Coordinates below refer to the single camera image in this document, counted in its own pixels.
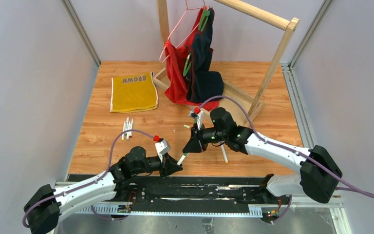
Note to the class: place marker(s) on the dark navy garment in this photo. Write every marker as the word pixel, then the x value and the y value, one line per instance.
pixel 203 83

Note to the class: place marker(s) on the red garment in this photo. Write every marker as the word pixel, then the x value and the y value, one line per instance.
pixel 174 68

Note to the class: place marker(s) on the yellow folded towel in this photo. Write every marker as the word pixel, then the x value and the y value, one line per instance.
pixel 134 93

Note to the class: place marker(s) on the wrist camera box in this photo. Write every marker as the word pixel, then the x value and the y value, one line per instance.
pixel 162 147
pixel 197 114

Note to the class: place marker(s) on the white pen green cap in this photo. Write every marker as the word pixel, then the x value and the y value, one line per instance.
pixel 181 159

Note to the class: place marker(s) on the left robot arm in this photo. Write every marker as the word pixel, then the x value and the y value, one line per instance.
pixel 49 206

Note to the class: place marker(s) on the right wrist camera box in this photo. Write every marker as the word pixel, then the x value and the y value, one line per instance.
pixel 197 114

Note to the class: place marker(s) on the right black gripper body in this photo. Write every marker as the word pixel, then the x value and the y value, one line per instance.
pixel 198 140

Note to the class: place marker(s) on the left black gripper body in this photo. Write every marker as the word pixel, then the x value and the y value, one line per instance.
pixel 165 165

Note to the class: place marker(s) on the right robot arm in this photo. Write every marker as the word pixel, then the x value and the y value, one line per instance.
pixel 316 173

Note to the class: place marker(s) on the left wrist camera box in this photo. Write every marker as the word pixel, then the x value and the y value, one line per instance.
pixel 162 147

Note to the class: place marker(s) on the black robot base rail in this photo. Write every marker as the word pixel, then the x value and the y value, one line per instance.
pixel 200 195

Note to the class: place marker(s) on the wooden clothes rack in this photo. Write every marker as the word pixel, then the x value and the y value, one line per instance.
pixel 249 44

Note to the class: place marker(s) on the green hanger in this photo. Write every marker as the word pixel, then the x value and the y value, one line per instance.
pixel 203 20

